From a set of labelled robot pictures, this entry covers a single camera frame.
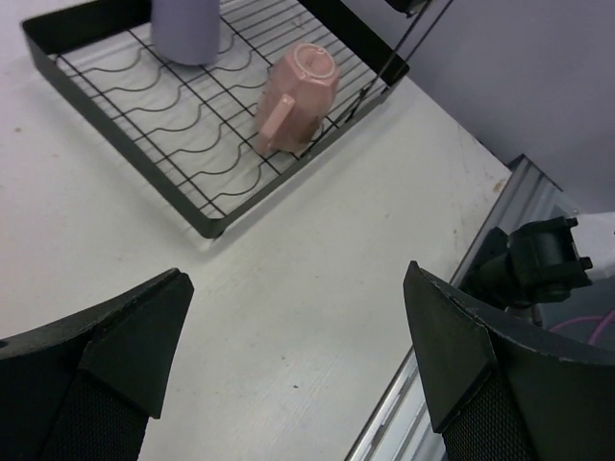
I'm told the lilac tumbler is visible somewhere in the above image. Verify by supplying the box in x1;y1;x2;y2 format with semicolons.
150;0;221;66

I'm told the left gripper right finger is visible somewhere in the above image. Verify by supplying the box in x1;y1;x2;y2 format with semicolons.
402;260;615;461

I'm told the aluminium rail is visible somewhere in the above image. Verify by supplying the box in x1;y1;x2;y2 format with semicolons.
346;156;574;460

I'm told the black wire dish rack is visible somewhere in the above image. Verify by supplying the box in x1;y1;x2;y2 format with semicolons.
21;1;409;239

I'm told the pink mug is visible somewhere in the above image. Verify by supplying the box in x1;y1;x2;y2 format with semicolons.
253;42;340;154

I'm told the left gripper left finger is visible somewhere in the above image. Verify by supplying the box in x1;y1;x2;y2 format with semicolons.
1;269;194;460

